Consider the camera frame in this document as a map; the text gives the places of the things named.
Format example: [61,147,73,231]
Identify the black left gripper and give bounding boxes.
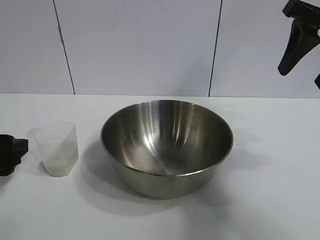
[0,134,29,177]

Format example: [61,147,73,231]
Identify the clear plastic measuring cup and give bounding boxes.
[26,121,80,178]

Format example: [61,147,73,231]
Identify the white rice grains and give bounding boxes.
[42,140,79,177]

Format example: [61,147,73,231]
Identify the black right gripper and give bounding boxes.
[277,0,320,90]

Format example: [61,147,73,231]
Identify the stainless steel mixing bowl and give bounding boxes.
[100,99,235,200]

